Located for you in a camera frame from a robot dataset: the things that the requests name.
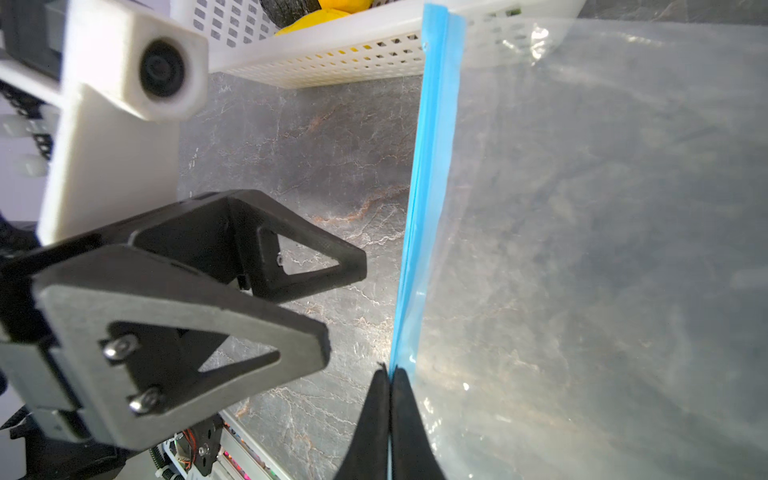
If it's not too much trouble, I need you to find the small yellow lemon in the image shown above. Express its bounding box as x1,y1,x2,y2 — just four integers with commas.
318,0,373,14

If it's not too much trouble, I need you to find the clear zip bag blue zipper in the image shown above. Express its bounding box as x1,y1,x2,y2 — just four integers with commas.
398,13,767,479

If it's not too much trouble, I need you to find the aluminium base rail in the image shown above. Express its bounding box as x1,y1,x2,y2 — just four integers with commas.
208,411,292,480

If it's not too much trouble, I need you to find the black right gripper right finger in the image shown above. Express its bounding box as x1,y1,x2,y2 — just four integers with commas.
390,367,446,480

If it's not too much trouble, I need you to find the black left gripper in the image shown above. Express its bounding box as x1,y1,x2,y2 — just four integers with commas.
1,218,331,450

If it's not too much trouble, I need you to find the dark round avocado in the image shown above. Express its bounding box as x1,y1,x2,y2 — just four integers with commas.
259,0,320,29

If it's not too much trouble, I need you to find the white perforated plastic basket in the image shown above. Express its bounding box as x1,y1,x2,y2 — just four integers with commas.
170,1,584,89

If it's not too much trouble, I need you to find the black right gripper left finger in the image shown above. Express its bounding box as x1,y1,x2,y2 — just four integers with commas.
335,367,391,480

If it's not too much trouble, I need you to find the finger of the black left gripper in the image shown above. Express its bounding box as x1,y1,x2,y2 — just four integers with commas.
128,189,368,305

